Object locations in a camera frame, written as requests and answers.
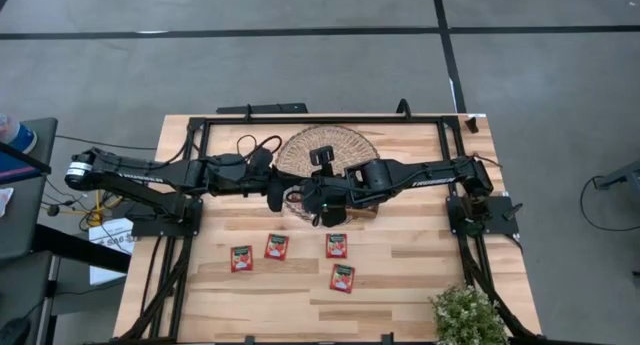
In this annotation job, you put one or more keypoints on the blue binder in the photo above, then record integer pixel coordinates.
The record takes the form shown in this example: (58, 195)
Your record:
(15, 167)

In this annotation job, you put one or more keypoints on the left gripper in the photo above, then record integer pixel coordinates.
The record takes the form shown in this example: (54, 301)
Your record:
(272, 185)

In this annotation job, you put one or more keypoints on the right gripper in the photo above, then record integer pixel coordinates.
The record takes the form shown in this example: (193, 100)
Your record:
(332, 195)

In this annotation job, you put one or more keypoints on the black table edge bracket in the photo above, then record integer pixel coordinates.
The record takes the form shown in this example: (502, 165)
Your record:
(387, 339)
(248, 340)

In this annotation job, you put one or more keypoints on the black aluminium table frame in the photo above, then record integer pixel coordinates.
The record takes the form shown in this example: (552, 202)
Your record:
(350, 120)

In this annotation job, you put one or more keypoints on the round woven placemat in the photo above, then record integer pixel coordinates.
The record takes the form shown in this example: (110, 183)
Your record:
(345, 145)

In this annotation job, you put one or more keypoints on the grey side table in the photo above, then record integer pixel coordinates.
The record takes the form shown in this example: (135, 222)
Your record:
(30, 210)
(25, 295)

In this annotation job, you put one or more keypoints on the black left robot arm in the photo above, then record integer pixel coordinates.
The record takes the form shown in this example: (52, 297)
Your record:
(145, 172)

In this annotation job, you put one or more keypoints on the blue and white bottle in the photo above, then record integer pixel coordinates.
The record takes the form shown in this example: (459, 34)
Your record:
(15, 135)

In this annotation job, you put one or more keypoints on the red tea packet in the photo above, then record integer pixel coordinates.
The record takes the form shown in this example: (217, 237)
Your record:
(241, 258)
(336, 245)
(342, 278)
(276, 247)

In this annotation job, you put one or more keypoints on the white tissue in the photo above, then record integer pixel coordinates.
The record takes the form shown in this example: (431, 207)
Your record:
(4, 201)

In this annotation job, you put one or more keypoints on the black power strip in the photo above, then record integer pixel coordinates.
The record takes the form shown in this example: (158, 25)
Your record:
(260, 108)

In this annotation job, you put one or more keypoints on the green plant white flowers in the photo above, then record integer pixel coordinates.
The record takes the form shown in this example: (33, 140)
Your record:
(467, 315)

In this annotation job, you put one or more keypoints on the black desk crossbar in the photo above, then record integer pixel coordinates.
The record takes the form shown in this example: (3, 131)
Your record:
(80, 247)

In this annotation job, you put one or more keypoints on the black table clamp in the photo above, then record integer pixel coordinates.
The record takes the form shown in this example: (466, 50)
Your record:
(471, 125)

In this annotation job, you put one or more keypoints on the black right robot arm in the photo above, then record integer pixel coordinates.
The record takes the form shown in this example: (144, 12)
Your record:
(430, 177)

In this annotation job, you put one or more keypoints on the black computer mouse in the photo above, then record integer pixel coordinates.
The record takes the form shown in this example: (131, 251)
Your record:
(12, 331)

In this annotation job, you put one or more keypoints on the white printed paper sheet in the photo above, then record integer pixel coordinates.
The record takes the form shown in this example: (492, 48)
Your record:
(107, 235)

